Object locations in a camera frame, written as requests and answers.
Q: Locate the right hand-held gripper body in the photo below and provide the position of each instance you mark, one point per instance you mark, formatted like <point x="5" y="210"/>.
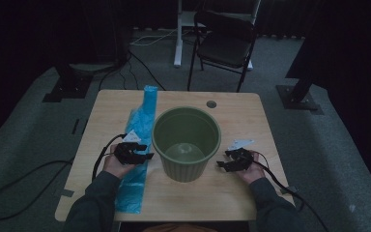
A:
<point x="243" y="159"/>

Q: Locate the black folding chair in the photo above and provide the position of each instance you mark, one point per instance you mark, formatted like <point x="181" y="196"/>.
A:
<point x="225" y="48"/>

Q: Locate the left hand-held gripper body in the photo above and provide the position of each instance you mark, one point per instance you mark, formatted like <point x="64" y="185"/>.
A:
<point x="126" y="154"/>

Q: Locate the person's right hand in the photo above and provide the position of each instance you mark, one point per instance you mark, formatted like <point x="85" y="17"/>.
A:
<point x="252" y="172"/>

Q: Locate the blue plastic bin bag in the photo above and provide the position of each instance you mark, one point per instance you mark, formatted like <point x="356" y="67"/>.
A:
<point x="140" y="129"/>

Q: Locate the green plastic bin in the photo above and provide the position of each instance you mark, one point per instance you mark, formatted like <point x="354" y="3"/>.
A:
<point x="186" y="148"/>

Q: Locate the round grey table grommet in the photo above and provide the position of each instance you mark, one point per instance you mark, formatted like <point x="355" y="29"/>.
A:
<point x="211" y="104"/>

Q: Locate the person's left hand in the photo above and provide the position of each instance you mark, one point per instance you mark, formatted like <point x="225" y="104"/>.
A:
<point x="116" y="167"/>

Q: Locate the black stand with base plate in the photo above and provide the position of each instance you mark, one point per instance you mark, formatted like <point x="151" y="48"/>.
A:
<point x="298" y="98"/>
<point x="69" y="87"/>

